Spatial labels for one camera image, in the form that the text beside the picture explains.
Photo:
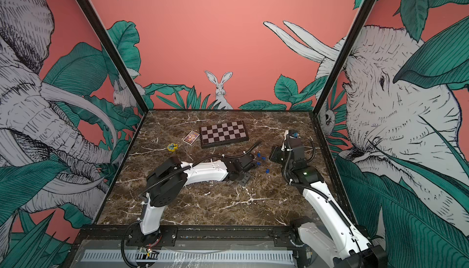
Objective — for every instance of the black mounting rail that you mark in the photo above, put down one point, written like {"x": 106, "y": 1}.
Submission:
{"x": 169, "y": 235}

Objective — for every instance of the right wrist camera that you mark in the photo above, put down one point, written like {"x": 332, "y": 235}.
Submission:
{"x": 291, "y": 139}

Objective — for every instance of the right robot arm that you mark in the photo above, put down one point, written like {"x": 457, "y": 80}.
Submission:
{"x": 344, "y": 246}

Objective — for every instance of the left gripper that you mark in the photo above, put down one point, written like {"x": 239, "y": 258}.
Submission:
{"x": 246, "y": 180}

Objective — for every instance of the yellow small toy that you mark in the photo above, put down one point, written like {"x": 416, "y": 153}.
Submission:
{"x": 172, "y": 147}

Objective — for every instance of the folded chess board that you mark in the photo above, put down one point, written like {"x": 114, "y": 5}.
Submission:
{"x": 223, "y": 134}

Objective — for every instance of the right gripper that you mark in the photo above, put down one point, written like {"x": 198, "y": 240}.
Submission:
{"x": 278, "y": 151}

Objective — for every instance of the small card box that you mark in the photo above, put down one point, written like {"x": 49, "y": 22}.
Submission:
{"x": 191, "y": 137}

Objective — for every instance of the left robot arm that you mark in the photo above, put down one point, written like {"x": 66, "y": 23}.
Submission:
{"x": 166, "y": 182}

